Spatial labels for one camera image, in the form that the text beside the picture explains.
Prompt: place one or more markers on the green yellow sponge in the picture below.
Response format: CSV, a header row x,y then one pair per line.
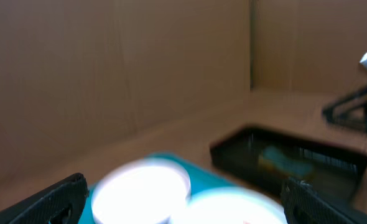
x,y
275,160

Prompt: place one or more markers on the black plastic tray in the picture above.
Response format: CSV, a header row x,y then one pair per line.
x,y
338,170

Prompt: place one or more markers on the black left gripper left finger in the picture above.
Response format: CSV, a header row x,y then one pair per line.
x,y
62,202

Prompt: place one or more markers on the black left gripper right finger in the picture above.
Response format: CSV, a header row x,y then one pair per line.
x,y
303,205

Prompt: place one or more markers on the white plate with red stain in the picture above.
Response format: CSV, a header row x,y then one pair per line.
x,y
149,190

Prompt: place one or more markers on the teal plastic tray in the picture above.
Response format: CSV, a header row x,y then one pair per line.
x,y
201,180

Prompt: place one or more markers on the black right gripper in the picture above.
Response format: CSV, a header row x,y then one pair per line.
x,y
350,111

